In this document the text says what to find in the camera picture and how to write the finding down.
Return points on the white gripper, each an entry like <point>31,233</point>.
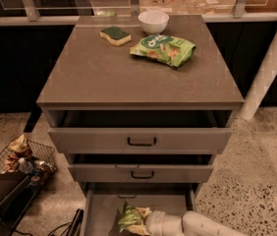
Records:
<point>154,222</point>

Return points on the green jalapeno chip bag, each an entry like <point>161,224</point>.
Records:
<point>129,217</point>

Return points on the dark brown robot base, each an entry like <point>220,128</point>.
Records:
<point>15,196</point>

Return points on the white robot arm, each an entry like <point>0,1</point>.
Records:
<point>242,191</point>

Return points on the open bottom drawer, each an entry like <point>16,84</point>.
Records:
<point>105,201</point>

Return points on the grey drawer cabinet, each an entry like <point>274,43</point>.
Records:
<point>97,85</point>

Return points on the crumpled snack bag in basket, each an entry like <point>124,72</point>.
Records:
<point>18,148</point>

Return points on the green chip bag white logo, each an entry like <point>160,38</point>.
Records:
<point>166,49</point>

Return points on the clear plastic bottle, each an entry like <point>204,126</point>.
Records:
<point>25,166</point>

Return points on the green yellow sponge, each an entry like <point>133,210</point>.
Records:
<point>115,36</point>

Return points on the white bowl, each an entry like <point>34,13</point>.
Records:
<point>153,22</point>

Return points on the cardboard box left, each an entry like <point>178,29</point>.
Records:
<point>171,7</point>

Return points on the middle drawer black handle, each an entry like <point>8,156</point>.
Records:
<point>140,173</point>

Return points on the black wire basket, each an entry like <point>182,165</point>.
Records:
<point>43,163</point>

